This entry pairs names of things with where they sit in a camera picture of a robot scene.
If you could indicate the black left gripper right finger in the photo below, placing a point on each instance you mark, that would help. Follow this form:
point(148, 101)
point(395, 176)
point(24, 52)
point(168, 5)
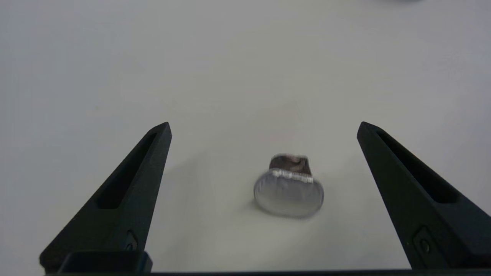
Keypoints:
point(425, 195)

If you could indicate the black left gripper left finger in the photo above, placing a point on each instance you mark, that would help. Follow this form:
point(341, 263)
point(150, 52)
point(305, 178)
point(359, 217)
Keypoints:
point(119, 203)

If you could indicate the silver foil coffee capsule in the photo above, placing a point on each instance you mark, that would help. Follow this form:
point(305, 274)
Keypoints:
point(288, 189)

